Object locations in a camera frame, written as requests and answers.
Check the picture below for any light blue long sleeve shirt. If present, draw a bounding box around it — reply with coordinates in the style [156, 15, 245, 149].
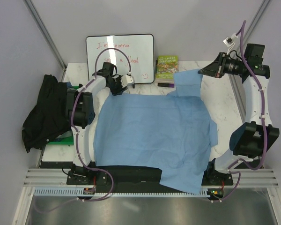
[93, 69, 218, 194]

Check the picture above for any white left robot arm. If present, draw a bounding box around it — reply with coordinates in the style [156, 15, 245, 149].
[65, 62, 133, 168]

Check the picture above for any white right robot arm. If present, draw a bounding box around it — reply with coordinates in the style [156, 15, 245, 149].
[198, 44, 280, 185]

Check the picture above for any black long sleeve shirt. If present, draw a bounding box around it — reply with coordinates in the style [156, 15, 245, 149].
[22, 75, 70, 153]

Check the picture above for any small whiteboard with stand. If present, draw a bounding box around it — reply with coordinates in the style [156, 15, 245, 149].
[86, 34, 155, 84]

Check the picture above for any purple marker pen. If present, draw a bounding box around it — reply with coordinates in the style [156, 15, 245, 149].
[157, 82, 175, 88]

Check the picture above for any green treehouse book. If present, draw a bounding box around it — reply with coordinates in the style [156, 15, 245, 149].
[155, 55, 178, 84]

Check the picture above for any green plastic bin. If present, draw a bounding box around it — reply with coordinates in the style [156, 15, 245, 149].
[44, 82, 78, 145]

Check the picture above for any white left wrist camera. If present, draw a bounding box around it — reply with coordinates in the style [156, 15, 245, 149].
[120, 75, 135, 88]

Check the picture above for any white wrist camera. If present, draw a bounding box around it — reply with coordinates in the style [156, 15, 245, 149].
[120, 75, 135, 88]
[223, 33, 238, 47]

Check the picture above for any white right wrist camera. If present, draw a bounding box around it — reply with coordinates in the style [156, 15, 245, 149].
[223, 33, 238, 47]

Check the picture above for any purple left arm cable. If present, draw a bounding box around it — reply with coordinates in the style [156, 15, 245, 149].
[70, 48, 133, 175]

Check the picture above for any right aluminium frame post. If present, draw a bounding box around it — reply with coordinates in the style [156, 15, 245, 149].
[242, 0, 272, 47]

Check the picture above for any aluminium frame post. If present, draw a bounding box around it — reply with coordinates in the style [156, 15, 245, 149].
[23, 0, 67, 72]
[242, 0, 272, 47]

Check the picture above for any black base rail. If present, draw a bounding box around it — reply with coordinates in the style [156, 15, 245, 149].
[41, 164, 235, 194]

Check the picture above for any left aluminium frame post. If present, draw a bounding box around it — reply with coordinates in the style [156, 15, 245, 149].
[23, 0, 67, 72]

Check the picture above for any white slotted cable duct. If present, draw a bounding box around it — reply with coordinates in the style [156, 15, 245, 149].
[33, 187, 224, 198]

